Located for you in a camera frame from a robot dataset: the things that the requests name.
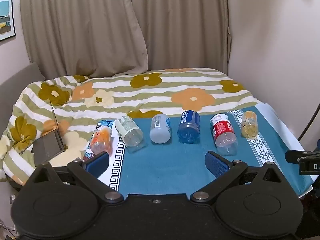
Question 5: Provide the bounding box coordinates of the teal patterned mat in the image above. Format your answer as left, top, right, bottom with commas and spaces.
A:
97, 106, 313, 197

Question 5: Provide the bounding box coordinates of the black cable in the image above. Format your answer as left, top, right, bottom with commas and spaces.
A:
297, 102, 320, 141

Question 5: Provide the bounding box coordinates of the orange label plastic bottle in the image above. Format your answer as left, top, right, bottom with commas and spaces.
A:
89, 126, 112, 155

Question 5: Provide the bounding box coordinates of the yellow label plastic bottle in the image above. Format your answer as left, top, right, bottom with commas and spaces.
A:
241, 111, 258, 139

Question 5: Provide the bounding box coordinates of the grey label plastic bottle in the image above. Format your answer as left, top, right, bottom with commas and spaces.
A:
149, 114, 172, 144

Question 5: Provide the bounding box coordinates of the grey headboard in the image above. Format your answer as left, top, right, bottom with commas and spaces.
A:
0, 62, 47, 137

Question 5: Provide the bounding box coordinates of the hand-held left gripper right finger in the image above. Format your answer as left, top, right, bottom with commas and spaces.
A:
190, 151, 297, 204

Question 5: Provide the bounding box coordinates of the white green label plastic bottle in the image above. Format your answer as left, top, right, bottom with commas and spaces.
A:
114, 116, 146, 154

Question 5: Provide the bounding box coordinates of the beige curtain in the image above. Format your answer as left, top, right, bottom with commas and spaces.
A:
126, 0, 230, 75
19, 0, 148, 80

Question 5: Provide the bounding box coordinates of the red label plastic bottle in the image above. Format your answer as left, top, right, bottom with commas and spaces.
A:
209, 114, 237, 156

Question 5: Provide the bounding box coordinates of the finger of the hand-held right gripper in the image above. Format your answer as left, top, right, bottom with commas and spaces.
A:
285, 150, 312, 164

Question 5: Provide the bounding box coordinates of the white sheet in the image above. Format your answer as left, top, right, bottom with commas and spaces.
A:
254, 102, 302, 152

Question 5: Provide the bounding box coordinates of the grey open laptop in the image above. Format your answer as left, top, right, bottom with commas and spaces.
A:
32, 101, 67, 167

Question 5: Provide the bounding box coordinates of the blue label plastic bottle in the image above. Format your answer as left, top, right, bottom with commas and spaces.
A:
177, 110, 201, 144

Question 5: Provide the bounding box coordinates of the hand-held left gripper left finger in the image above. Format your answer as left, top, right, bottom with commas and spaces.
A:
24, 152, 124, 204

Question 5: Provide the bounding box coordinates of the framed wall picture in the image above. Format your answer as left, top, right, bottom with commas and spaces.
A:
0, 0, 16, 43

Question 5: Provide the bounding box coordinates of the striped flower blanket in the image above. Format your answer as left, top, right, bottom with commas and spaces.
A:
0, 67, 266, 183

